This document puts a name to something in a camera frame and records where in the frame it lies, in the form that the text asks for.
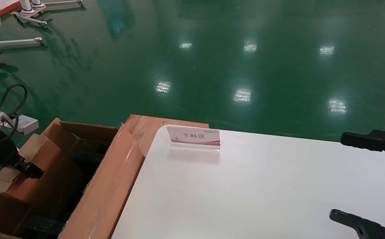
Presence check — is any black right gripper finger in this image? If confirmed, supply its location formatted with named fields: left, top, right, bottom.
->
left=329, top=208, right=385, bottom=239
left=340, top=130, right=385, bottom=165

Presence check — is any small cardboard box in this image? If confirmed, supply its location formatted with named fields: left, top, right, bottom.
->
left=0, top=133, right=78, bottom=203

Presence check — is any large cardboard box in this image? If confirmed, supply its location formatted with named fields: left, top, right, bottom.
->
left=0, top=118, right=145, bottom=239

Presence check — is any black foam insert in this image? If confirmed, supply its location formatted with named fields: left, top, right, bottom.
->
left=23, top=215, right=65, bottom=238
left=71, top=151, right=109, bottom=165

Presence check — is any wooden pallet under table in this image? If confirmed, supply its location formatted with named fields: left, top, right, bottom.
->
left=124, top=115, right=210, bottom=156

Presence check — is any white floor bar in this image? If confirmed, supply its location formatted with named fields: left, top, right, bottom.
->
left=0, top=37, right=43, bottom=51

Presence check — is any white stand base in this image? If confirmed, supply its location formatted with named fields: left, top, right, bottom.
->
left=11, top=0, right=84, bottom=28

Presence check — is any pink acrylic table sign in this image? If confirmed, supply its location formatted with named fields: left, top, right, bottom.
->
left=166, top=125, right=221, bottom=152

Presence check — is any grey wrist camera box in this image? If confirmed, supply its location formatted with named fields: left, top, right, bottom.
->
left=0, top=111, right=39, bottom=136

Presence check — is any thin black camera cable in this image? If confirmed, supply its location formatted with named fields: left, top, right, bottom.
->
left=0, top=84, right=29, bottom=141

